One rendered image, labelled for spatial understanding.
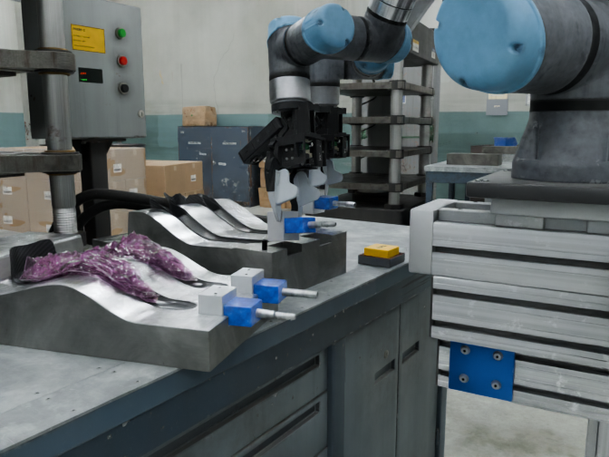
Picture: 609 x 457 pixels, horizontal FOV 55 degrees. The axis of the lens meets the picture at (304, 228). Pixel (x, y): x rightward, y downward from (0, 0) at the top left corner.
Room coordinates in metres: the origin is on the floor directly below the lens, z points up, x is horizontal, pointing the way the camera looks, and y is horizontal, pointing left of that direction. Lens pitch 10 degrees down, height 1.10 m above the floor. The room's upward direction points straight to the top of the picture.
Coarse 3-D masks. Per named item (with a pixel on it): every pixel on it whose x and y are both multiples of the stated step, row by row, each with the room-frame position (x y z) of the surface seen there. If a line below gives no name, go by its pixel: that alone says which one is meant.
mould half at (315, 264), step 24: (144, 216) 1.16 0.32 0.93; (168, 216) 1.17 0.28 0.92; (192, 216) 1.21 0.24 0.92; (216, 216) 1.26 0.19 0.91; (240, 216) 1.30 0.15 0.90; (96, 240) 1.25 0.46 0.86; (120, 240) 1.24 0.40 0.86; (168, 240) 1.12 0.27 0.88; (192, 240) 1.11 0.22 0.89; (288, 240) 1.09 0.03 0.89; (312, 240) 1.09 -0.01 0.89; (336, 240) 1.16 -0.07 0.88; (216, 264) 1.05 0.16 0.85; (240, 264) 1.02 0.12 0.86; (264, 264) 0.99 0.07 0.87; (288, 264) 1.02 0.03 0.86; (312, 264) 1.09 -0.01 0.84; (336, 264) 1.16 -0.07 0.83
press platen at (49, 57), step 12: (0, 48) 1.44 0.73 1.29; (48, 48) 1.47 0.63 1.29; (60, 48) 1.48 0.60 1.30; (0, 60) 1.42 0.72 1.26; (12, 60) 1.43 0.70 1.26; (24, 60) 1.44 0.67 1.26; (36, 60) 1.45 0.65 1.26; (48, 60) 1.45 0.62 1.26; (60, 60) 1.47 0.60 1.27; (72, 60) 1.50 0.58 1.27; (24, 72) 1.50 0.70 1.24; (36, 72) 1.48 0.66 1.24; (48, 72) 1.47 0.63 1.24; (60, 72) 1.48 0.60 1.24; (72, 72) 1.51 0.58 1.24
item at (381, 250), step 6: (372, 246) 1.29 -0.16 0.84; (378, 246) 1.29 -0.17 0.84; (384, 246) 1.29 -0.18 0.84; (390, 246) 1.29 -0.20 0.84; (396, 246) 1.29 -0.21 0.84; (366, 252) 1.28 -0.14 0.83; (372, 252) 1.27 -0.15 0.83; (378, 252) 1.26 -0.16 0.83; (384, 252) 1.25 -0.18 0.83; (390, 252) 1.26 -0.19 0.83; (396, 252) 1.28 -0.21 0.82
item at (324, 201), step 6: (324, 198) 1.32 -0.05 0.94; (330, 198) 1.32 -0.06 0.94; (336, 198) 1.34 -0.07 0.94; (306, 204) 1.34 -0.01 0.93; (312, 204) 1.33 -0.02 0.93; (318, 204) 1.33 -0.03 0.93; (324, 204) 1.32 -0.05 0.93; (330, 204) 1.32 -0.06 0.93; (336, 204) 1.32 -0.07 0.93; (342, 204) 1.31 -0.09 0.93; (348, 204) 1.30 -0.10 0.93; (354, 204) 1.30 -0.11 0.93; (306, 210) 1.34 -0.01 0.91; (312, 210) 1.33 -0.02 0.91; (318, 210) 1.35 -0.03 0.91
